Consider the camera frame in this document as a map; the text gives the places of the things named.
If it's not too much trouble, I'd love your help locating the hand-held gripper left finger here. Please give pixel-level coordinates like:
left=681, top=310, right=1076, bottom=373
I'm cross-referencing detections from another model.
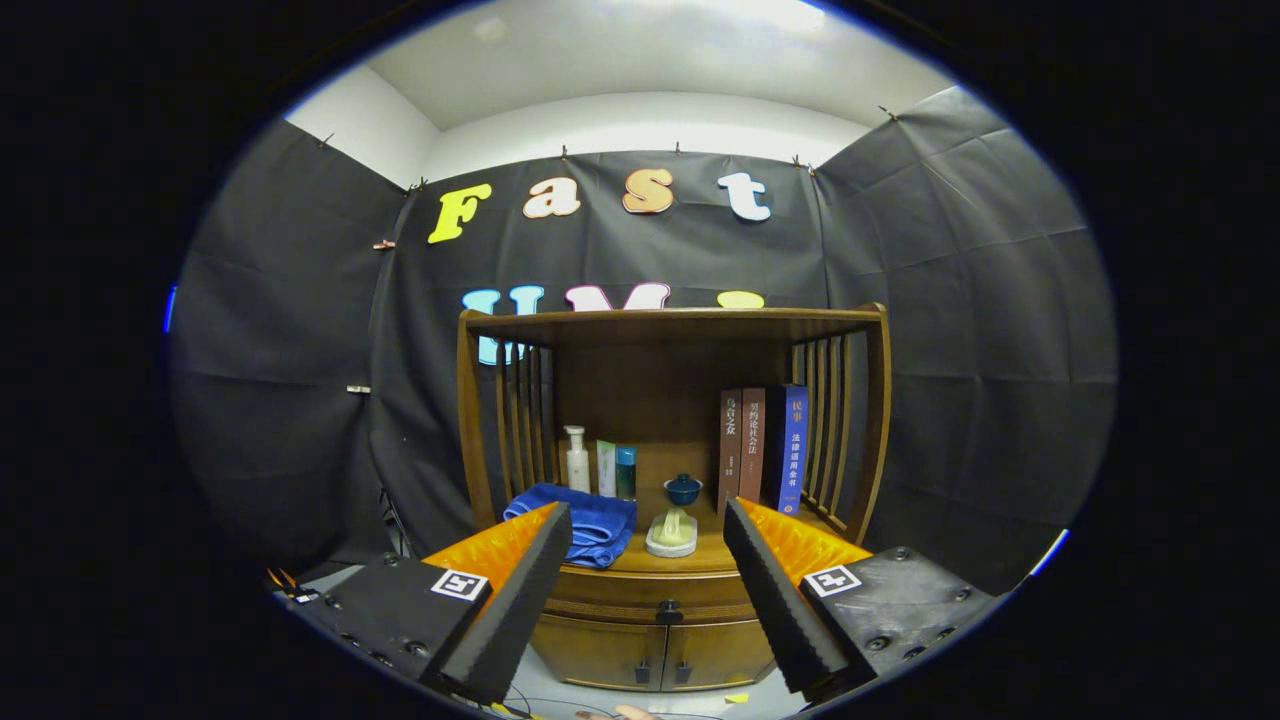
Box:
left=272, top=500, right=574, bottom=706

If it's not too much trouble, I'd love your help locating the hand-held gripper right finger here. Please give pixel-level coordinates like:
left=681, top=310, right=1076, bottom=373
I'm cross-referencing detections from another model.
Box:
left=722, top=497, right=1001, bottom=704

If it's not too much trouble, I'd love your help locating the wooden drawer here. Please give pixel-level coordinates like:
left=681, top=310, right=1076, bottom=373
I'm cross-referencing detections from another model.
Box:
left=545, top=572, right=761, bottom=626

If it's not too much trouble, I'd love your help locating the pale green soap dish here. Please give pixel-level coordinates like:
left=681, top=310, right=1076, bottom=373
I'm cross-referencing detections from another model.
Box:
left=645, top=507, right=699, bottom=559

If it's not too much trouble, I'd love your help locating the wooden cabinet door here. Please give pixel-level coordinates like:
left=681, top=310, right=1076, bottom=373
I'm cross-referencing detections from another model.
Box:
left=530, top=612, right=669, bottom=693
left=660, top=620, right=776, bottom=693

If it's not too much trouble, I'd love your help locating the wooden countertop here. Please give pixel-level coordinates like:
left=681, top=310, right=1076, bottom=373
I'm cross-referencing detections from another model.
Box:
left=545, top=470, right=841, bottom=578

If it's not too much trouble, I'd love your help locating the wooden cabinet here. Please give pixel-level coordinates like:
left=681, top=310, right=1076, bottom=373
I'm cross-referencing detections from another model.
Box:
left=456, top=303, right=893, bottom=694

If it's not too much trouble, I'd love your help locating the blue folded towel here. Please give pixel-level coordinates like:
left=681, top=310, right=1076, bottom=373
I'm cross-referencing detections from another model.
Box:
left=503, top=483, right=638, bottom=570

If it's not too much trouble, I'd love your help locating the white pump bottle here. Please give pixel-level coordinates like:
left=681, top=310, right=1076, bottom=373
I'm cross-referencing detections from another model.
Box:
left=563, top=425, right=592, bottom=494

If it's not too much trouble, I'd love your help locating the blue book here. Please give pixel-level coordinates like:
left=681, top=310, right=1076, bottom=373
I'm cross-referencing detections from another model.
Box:
left=762, top=384, right=810, bottom=517

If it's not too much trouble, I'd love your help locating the light brown book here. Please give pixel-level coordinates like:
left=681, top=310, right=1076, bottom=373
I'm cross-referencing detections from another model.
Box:
left=739, top=387, right=767, bottom=504

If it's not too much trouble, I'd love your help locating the dark brown book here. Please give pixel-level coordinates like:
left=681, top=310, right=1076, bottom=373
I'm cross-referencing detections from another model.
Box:
left=717, top=389, right=743, bottom=516

